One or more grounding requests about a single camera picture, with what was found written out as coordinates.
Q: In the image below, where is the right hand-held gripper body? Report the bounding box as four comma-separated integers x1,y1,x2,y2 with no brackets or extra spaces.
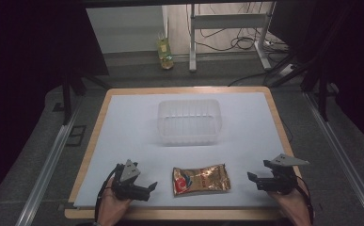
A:
262,153,310,195

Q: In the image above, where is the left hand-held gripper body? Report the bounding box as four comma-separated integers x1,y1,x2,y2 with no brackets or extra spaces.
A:
111,159,144,202

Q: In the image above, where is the gold foil snack packet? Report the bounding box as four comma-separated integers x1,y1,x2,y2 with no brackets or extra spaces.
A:
171,163,232,198

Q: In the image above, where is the clear plastic container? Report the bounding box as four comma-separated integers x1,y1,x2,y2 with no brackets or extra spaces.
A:
156,98,224,148

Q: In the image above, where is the person's right hand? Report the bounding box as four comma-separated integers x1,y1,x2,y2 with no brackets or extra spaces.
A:
267,186,313,226

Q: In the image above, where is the person's left hand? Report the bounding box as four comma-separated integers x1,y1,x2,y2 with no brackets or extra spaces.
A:
97,186,134,226

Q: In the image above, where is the white mat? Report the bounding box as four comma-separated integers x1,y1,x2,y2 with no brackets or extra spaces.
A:
73,91,287,210

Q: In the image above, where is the dark floor plate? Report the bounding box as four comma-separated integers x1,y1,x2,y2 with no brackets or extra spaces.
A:
65,124,87,147

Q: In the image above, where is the black metal stand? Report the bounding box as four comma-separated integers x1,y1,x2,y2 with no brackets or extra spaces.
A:
60,70,88,126
301,59,340,122

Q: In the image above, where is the white power strip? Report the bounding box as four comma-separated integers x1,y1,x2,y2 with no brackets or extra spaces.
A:
277,62,297,78

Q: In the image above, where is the yellow drink bottle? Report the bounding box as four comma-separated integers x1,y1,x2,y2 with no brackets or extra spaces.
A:
156,30,175,71

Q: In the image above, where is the dark curtain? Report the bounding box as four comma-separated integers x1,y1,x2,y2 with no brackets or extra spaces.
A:
0,0,110,208
268,0,364,152

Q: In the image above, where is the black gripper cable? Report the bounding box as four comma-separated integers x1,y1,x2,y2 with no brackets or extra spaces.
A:
93,169,119,223
294,174,315,226

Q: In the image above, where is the metal floor rail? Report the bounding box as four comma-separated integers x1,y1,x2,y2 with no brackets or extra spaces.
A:
303,90,364,226
14,100,84,226

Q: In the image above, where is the tangle of black floor cables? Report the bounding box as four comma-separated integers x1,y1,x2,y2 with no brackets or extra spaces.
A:
185,3,292,88

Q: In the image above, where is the white desk frame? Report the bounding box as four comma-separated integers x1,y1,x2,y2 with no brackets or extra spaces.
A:
188,1,277,73

